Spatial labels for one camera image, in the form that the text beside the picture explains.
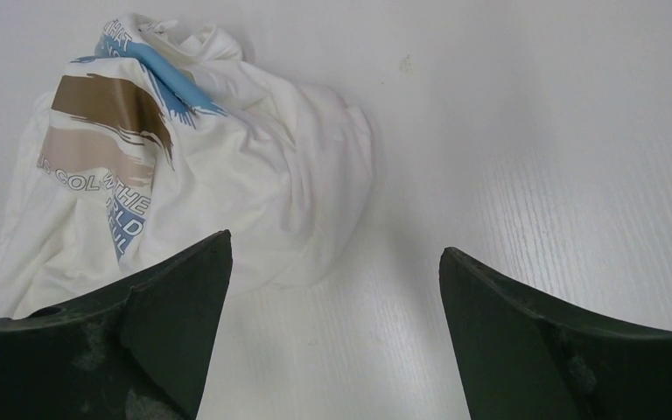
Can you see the white printed t-shirt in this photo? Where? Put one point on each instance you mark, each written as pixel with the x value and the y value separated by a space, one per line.
pixel 162 136

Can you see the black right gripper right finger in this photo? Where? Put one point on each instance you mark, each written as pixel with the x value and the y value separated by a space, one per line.
pixel 525 354

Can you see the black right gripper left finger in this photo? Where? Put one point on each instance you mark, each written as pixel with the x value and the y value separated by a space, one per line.
pixel 138 348

